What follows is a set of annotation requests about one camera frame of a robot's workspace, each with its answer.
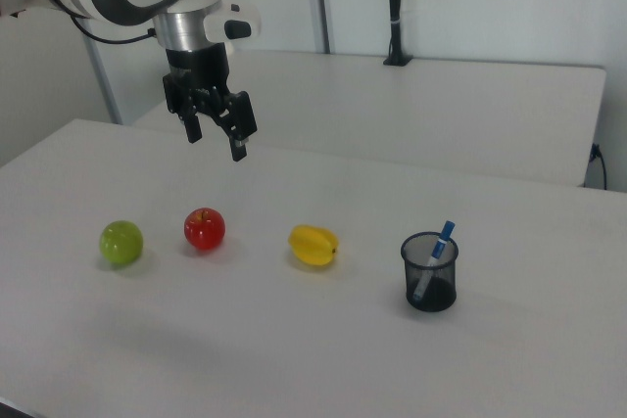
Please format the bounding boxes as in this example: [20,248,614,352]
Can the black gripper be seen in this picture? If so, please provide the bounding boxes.
[162,43,259,163]

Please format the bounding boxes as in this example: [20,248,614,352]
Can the blue white marker pen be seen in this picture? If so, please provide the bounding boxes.
[410,219,458,302]

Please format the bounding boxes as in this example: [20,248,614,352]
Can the black mesh pen cup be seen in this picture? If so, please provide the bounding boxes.
[400,232,460,314]

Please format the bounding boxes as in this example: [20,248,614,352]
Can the red toy apple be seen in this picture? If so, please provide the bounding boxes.
[183,208,227,252]

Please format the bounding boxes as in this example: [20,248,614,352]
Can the green toy apple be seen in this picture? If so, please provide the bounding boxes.
[99,220,145,265]

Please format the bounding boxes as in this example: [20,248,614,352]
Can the yellow toy starfruit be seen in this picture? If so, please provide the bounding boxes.
[287,224,340,267]

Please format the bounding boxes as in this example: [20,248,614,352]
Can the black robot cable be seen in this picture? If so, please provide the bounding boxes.
[70,14,157,45]

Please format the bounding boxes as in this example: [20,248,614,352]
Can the black power cable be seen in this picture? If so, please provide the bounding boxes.
[590,142,608,190]

